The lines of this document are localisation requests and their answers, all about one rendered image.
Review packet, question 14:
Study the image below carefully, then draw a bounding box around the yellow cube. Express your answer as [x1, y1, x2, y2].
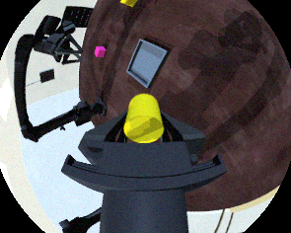
[121, 0, 138, 6]

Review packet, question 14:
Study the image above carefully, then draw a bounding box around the magenta cube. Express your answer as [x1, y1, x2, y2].
[94, 46, 106, 57]

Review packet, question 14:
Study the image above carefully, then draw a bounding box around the yellow cylinder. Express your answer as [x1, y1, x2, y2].
[124, 94, 164, 143]

